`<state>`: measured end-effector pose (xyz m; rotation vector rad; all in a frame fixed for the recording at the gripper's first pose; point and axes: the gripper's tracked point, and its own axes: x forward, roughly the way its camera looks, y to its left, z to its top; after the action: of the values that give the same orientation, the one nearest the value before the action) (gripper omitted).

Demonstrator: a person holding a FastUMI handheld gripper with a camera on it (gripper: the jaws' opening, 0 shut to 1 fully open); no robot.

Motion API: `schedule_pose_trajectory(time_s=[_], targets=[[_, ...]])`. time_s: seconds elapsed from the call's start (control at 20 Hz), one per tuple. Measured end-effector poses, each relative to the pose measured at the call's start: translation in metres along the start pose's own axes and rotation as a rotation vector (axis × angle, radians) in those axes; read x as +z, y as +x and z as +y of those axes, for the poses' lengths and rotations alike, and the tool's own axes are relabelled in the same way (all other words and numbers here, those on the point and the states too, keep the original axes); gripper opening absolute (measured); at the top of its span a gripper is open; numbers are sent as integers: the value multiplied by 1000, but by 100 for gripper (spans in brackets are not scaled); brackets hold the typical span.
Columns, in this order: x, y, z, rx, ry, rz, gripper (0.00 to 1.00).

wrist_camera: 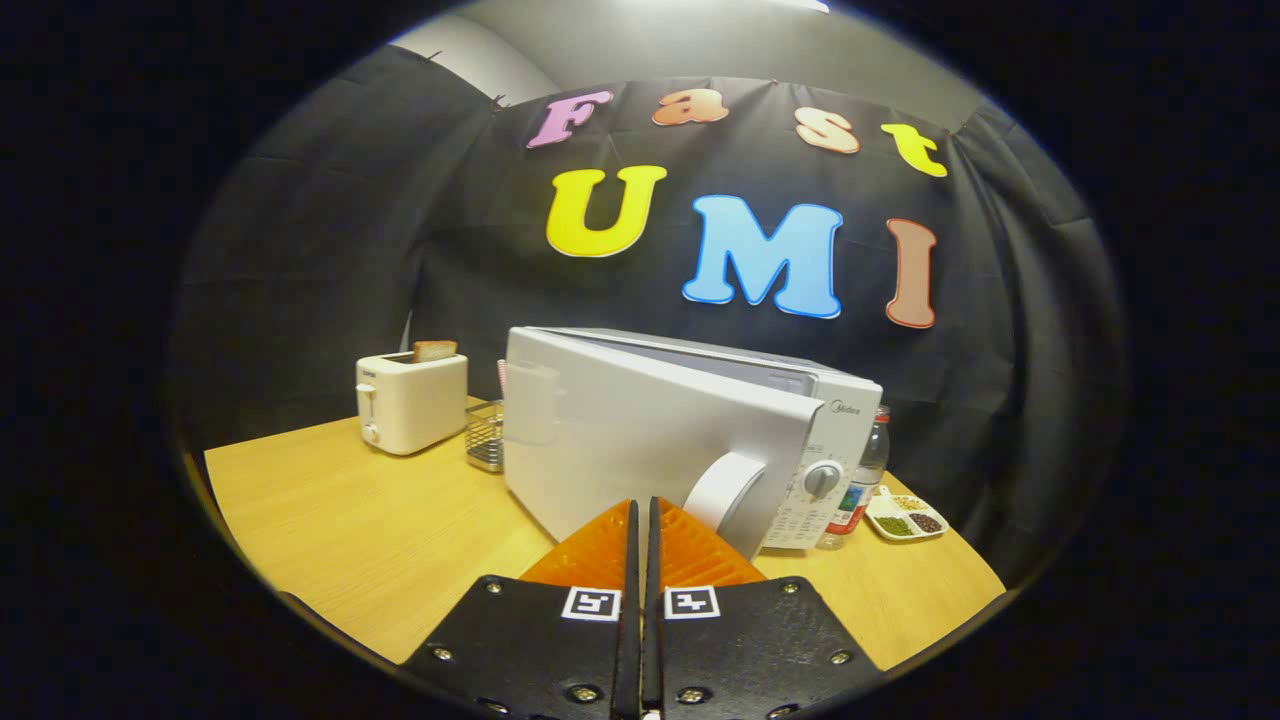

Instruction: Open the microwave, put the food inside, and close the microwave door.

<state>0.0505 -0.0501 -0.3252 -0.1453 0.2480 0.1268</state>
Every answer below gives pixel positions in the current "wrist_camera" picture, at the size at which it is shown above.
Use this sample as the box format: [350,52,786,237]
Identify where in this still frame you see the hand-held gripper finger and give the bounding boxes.
[400,498,641,720]
[643,496,886,720]

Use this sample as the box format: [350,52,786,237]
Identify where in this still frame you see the white microwave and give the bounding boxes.
[500,325,884,561]

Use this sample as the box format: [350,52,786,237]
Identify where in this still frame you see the clear plastic bottle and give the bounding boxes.
[815,405,891,551]

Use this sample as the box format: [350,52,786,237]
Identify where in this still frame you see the divided white snack dish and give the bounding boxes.
[865,487,949,543]

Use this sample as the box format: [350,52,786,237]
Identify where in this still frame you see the white toaster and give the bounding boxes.
[355,352,469,457]

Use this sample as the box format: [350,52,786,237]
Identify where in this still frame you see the metal wire holder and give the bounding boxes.
[465,400,506,473]

